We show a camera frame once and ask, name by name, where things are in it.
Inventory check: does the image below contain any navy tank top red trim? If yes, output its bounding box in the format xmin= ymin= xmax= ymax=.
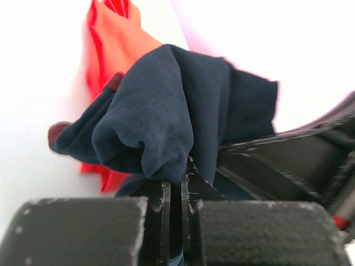
xmin=48 ymin=44 xmax=278 ymax=200

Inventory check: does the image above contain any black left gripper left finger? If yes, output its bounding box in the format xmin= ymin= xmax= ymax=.
xmin=1 ymin=181 xmax=171 ymax=265

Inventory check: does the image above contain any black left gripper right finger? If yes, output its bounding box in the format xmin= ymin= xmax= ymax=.
xmin=181 ymin=158 xmax=349 ymax=266

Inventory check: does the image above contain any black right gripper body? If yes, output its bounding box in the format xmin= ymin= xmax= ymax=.
xmin=216 ymin=93 xmax=354 ymax=243

